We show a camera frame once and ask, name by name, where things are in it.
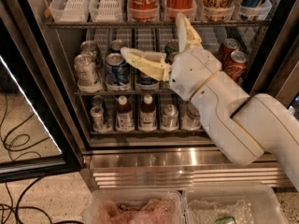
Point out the green can front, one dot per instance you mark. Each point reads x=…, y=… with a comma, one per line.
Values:
x=170, y=59

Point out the green can in bin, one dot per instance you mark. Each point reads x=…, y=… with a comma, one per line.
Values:
x=225, y=220

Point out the clear water bottle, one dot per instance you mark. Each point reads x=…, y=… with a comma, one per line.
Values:
x=190, y=117

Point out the silver can bottom centre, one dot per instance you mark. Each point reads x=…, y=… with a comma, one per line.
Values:
x=170, y=118

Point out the brown bottle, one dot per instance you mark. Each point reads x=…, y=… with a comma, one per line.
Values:
x=125, y=122
x=147, y=114

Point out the blue pepsi can back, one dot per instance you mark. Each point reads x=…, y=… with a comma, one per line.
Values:
x=116, y=45

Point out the blue pepsi can front left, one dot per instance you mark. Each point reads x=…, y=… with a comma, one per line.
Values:
x=118, y=73

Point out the silver can bottom back left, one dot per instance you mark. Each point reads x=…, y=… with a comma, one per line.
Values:
x=98, y=100

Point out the blue pepsi can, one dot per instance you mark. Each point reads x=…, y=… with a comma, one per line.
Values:
x=116, y=45
x=144, y=82
x=118, y=73

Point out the red coke can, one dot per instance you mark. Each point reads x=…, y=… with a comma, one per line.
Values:
x=142, y=10
x=226, y=48
x=235, y=65
x=173, y=7

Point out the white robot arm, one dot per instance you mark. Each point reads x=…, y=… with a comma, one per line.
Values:
x=243, y=127

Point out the empty white tray far left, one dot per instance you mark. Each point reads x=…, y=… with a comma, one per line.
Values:
x=70, y=10

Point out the empty white tray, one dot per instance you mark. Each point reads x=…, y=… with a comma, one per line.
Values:
x=70, y=10
x=106, y=10

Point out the clear bin with brown contents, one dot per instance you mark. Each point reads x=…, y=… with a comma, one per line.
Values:
x=135, y=206

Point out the open glass fridge door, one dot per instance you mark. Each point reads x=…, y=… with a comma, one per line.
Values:
x=40, y=130

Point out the silver can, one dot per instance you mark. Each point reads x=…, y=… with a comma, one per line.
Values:
x=88, y=79
x=170, y=118
x=98, y=100
x=100, y=119
x=91, y=47

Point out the brown bottle left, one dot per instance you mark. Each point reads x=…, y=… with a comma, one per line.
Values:
x=125, y=122

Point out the blue pepsi can centre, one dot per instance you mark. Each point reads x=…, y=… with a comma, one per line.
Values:
x=144, y=82

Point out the green can back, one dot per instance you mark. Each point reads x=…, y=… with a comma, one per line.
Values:
x=171, y=47

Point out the clear bin with ice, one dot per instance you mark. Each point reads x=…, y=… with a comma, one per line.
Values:
x=248, y=203

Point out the brown bottle right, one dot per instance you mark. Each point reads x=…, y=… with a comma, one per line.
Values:
x=147, y=114

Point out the silver can bottom front left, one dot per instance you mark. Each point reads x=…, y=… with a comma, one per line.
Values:
x=100, y=119

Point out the gold can top shelf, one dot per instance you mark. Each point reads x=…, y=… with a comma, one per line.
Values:
x=216, y=10

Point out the stainless steel fridge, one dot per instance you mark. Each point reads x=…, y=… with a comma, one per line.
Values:
x=159, y=159

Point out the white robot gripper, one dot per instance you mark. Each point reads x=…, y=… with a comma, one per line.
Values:
x=192, y=70

